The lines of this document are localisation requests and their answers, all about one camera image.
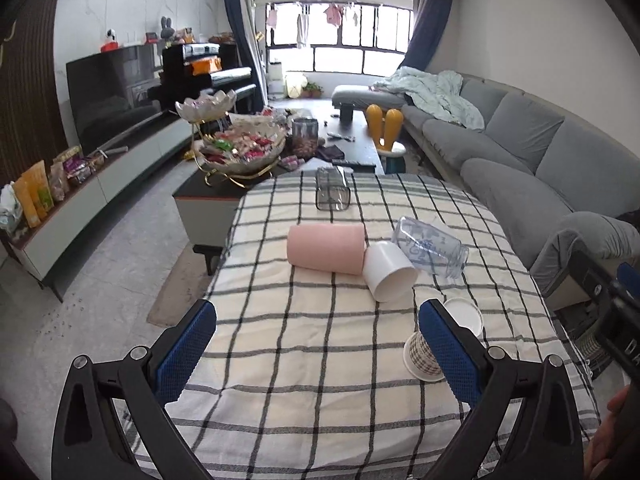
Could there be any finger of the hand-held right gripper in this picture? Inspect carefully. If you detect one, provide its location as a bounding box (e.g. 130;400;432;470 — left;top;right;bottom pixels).
616;261;640;307

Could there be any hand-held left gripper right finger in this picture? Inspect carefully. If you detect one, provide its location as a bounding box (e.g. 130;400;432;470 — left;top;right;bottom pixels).
418;298;587;480

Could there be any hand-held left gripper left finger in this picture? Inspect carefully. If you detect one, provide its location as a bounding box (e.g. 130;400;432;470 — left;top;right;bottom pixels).
50;299;218;480

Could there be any plaid paper cup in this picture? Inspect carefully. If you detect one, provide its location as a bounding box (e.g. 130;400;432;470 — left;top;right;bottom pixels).
402;297;485;382

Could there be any white plastic cup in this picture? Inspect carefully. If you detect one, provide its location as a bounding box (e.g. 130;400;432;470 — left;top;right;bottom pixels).
362;240;420;303

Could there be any clear cup with blue print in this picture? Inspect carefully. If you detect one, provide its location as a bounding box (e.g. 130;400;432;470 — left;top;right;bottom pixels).
390;216;470;280

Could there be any pink plastic cup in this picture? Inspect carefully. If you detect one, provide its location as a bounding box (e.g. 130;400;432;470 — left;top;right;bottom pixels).
286;224;367;276

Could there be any smoky transparent cup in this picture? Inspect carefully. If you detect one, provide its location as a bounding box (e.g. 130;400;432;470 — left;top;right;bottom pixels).
315;167;351;212

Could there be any person's right hand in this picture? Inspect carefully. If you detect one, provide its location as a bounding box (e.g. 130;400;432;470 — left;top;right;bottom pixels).
584;384;640;480

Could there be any beige floor rug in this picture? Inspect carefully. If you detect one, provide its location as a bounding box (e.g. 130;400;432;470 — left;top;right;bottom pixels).
147;244;222;329

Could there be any checked tablecloth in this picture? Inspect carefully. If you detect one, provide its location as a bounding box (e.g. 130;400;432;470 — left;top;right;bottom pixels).
125;170;602;480

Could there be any dark coffee table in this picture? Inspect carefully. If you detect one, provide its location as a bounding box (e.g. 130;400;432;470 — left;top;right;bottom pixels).
172;106;387;277

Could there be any white television cabinet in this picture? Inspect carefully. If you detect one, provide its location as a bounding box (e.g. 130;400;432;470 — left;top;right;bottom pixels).
0;115;202;302

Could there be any grey sofa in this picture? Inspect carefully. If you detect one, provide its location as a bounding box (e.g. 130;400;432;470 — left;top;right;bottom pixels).
332;72;640;311

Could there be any tiered snack bowl stand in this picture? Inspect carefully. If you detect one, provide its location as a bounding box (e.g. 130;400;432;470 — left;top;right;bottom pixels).
175;88;289;189

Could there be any row of snack packets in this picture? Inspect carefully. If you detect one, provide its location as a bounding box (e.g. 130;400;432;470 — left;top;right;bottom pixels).
49;145;107;202

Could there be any yellow snack bag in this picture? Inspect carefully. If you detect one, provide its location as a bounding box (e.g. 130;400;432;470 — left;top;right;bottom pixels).
12;160;54;229

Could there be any white plastic bag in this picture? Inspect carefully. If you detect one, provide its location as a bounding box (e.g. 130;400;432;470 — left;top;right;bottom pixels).
0;182;24;234

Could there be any yellow rabbit ear stool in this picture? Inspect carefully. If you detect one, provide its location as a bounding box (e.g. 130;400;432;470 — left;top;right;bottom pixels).
366;103;409;174

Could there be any clear jar of nuts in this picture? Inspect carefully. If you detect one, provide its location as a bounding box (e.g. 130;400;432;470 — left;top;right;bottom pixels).
291;117;320;159

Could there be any light green blanket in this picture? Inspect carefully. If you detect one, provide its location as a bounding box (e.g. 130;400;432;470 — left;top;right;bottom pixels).
371;67;487;132

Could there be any black television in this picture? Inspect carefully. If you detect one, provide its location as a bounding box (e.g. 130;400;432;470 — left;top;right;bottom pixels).
66;42;169;154

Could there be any black piano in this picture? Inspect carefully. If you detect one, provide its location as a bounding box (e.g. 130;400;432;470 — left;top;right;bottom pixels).
147;42;262;117

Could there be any blue curtain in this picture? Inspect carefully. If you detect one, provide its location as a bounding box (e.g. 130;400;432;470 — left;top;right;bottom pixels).
220;0;267;111
399;0;456;74

